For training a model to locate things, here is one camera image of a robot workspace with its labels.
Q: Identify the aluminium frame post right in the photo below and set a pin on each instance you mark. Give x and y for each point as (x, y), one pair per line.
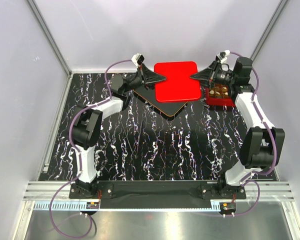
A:
(268, 29)

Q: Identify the aluminium frame post left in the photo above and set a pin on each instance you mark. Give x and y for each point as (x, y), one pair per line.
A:
(48, 35)

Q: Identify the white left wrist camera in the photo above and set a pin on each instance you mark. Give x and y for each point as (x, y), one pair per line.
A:
(137, 59)

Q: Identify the red box lid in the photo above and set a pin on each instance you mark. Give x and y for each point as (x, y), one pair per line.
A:
(178, 86)

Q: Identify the aluminium frame post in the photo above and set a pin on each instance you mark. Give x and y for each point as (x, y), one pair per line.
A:
(48, 35)
(268, 29)

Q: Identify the aluminium front rail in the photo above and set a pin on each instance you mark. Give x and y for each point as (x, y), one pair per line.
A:
(55, 195)

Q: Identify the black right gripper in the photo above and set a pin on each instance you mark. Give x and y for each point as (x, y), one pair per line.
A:
(206, 76)

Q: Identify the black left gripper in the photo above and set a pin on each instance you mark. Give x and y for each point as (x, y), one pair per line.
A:
(148, 77)

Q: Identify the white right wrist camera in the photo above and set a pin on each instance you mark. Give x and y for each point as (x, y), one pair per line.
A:
(222, 57)

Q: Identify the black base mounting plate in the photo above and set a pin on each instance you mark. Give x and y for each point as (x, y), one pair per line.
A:
(158, 196)

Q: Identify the metal tweezers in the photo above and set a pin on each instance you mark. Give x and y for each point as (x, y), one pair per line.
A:
(134, 147)

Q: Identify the dark green gold-rimmed tray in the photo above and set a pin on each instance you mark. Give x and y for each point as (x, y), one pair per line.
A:
(168, 109)

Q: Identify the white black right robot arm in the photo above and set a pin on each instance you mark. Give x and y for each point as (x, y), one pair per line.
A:
(261, 148)

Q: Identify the red chocolate box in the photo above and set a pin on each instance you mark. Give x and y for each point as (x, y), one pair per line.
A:
(218, 96)

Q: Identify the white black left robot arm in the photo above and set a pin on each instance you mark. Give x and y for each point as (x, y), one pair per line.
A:
(85, 128)

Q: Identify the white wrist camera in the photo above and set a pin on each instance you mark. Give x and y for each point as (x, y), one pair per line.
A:
(137, 59)
(222, 57)

